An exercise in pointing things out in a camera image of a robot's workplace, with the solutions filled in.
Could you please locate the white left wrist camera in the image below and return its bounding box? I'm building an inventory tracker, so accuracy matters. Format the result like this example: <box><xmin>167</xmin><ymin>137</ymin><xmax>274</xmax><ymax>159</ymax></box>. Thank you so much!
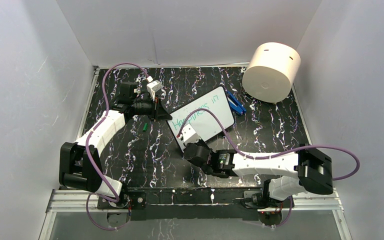
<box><xmin>146</xmin><ymin>76</ymin><xmax>163</xmax><ymax>100</ymax></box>

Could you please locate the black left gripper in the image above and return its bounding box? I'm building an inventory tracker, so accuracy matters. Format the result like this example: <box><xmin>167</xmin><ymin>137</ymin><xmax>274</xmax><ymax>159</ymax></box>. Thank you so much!
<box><xmin>132</xmin><ymin>95</ymin><xmax>173</xmax><ymax>123</ymax></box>

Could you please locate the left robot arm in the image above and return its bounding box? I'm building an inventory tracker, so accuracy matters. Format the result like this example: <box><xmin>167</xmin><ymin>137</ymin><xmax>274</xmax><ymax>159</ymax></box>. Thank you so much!
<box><xmin>59</xmin><ymin>80</ymin><xmax>172</xmax><ymax>208</ymax></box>

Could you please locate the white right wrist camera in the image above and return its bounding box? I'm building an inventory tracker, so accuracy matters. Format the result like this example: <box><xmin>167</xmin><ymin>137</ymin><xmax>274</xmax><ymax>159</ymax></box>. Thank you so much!
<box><xmin>176</xmin><ymin>124</ymin><xmax>201</xmax><ymax>150</ymax></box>

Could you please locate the cream cylindrical container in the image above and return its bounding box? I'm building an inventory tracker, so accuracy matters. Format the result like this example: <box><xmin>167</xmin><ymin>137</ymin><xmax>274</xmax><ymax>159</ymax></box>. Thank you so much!
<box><xmin>242</xmin><ymin>42</ymin><xmax>301</xmax><ymax>104</ymax></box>

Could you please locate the aluminium frame rail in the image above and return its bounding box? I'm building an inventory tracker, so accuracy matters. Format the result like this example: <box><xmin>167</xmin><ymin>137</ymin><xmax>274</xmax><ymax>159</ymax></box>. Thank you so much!
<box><xmin>39</xmin><ymin>187</ymin><xmax>352</xmax><ymax>240</ymax></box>

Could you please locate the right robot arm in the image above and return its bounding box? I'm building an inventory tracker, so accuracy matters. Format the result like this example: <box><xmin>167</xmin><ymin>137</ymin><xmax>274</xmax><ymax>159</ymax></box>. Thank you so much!
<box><xmin>183</xmin><ymin>140</ymin><xmax>334</xmax><ymax>207</ymax></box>

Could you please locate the white whiteboard black frame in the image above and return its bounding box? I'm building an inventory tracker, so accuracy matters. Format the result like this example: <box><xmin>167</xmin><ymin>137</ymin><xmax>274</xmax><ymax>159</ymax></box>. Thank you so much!
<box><xmin>167</xmin><ymin>86</ymin><xmax>235</xmax><ymax>153</ymax></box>

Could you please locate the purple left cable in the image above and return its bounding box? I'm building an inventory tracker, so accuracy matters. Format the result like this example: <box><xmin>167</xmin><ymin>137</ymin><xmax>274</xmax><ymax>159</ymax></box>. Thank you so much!
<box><xmin>84</xmin><ymin>62</ymin><xmax>151</xmax><ymax>232</ymax></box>

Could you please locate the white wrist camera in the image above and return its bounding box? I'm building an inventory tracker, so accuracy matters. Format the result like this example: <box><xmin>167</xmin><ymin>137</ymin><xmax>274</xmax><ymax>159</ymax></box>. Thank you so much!
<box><xmin>146</xmin><ymin>76</ymin><xmax>163</xmax><ymax>100</ymax></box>
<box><xmin>176</xmin><ymin>124</ymin><xmax>201</xmax><ymax>150</ymax></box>

